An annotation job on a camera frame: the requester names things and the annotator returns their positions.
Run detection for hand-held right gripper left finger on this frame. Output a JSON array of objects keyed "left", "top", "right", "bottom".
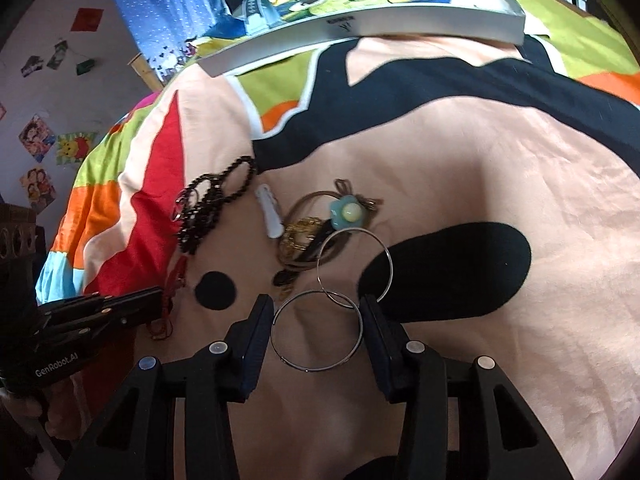
[{"left": 60, "top": 294, "right": 275, "bottom": 480}]

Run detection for person's left hand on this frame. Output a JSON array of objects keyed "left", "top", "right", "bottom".
[{"left": 0, "top": 387, "right": 51, "bottom": 461}]

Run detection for large silver hoop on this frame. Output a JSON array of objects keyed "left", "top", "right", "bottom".
[
  {"left": 270, "top": 290, "right": 363, "bottom": 373},
  {"left": 316, "top": 227, "right": 394, "bottom": 311}
]

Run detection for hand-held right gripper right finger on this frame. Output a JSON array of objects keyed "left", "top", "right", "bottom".
[{"left": 359, "top": 294, "right": 573, "bottom": 480}]

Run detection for blue wristwatch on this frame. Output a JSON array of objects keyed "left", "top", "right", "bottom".
[{"left": 220, "top": 0, "right": 283, "bottom": 36}]

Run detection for cartoon wall picture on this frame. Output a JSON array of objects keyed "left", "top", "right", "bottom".
[
  {"left": 19, "top": 114, "right": 56, "bottom": 163},
  {"left": 20, "top": 167, "right": 56, "bottom": 211}
]

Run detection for wooden bed post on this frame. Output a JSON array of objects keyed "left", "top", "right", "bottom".
[{"left": 127, "top": 52, "right": 166, "bottom": 93}]

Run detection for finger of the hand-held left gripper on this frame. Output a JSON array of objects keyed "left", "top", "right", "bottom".
[
  {"left": 32, "top": 305, "right": 166, "bottom": 349},
  {"left": 37, "top": 286, "right": 167, "bottom": 327}
]

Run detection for black bead necklace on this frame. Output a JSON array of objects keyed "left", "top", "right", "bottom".
[{"left": 176, "top": 156, "right": 258, "bottom": 256}]

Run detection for red paper square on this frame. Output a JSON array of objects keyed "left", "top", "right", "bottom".
[{"left": 71, "top": 7, "right": 104, "bottom": 32}]

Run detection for blue dotted curtain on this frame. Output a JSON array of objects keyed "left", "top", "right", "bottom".
[{"left": 97, "top": 0, "right": 231, "bottom": 88}]

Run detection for white hair clip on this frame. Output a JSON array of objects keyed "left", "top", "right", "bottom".
[{"left": 255, "top": 183, "right": 285, "bottom": 239}]

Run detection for yellow bear wall picture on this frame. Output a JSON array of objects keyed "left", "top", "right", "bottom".
[{"left": 56, "top": 131, "right": 98, "bottom": 165}]

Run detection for brown hair tie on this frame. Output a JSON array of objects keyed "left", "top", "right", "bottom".
[{"left": 277, "top": 190, "right": 351, "bottom": 268}]

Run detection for black hair clip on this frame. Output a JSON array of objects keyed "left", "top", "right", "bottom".
[{"left": 295, "top": 220, "right": 342, "bottom": 262}]

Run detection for printed blanket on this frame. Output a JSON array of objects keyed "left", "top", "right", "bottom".
[{"left": 35, "top": 0, "right": 640, "bottom": 480}]

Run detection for red tassel cord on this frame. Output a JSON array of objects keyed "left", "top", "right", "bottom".
[{"left": 147, "top": 255, "right": 191, "bottom": 341}]

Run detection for blue flower hair tie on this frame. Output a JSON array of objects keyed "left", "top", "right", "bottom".
[{"left": 327, "top": 177, "right": 385, "bottom": 231}]

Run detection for white cardboard box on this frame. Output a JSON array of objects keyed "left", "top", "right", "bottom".
[{"left": 197, "top": 0, "right": 526, "bottom": 78}]

